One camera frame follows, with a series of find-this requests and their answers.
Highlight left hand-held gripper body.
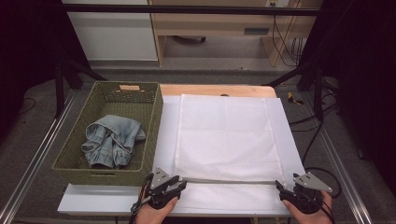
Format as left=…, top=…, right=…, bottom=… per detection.
left=144, top=166, right=182, bottom=209

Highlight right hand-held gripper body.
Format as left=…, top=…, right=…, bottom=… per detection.
left=289, top=172, right=333, bottom=215

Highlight white mesh laundry bag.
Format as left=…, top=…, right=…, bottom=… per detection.
left=172, top=93, right=289, bottom=216

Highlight light blue denim garment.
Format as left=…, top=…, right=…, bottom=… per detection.
left=81, top=114, right=148, bottom=170

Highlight green woven basket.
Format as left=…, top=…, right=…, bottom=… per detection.
left=51, top=80, right=164, bottom=187

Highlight person's right hand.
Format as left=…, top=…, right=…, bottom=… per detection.
left=282, top=191, right=333, bottom=224

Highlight person's left hand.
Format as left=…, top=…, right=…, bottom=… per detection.
left=134, top=196, right=179, bottom=224

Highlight white board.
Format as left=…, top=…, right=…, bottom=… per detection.
left=57, top=94, right=320, bottom=217

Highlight yellow and black tool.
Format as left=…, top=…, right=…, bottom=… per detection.
left=288, top=91, right=304, bottom=105

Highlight wooden table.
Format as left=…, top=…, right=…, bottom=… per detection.
left=159, top=83, right=277, bottom=98

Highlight black metal stand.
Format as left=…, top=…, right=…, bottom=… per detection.
left=264, top=62, right=331, bottom=122
left=54, top=59, right=106, bottom=119

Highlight black curtain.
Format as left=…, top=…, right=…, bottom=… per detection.
left=0, top=0, right=92, bottom=141
left=302, top=0, right=396, bottom=197

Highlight white cabinet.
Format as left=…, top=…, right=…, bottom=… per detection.
left=62, top=0, right=159, bottom=62

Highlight wooden desk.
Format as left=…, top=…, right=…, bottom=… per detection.
left=148, top=0, right=323, bottom=67

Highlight black horizontal bar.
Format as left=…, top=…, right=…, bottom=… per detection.
left=62, top=3, right=321, bottom=17

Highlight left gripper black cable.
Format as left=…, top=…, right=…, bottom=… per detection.
left=129, top=174, right=154, bottom=224

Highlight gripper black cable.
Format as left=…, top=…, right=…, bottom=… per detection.
left=129, top=174, right=154, bottom=224
left=320, top=199, right=336, bottom=224

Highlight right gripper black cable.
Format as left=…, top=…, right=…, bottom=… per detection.
left=320, top=199, right=336, bottom=224

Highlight aluminium rail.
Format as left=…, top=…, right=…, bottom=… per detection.
left=300, top=92, right=375, bottom=224
left=0, top=90, right=78, bottom=224

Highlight black cables under desk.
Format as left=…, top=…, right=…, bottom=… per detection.
left=272, top=15, right=307, bottom=67

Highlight thin black floor cable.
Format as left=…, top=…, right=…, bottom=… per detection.
left=18, top=97, right=36, bottom=116

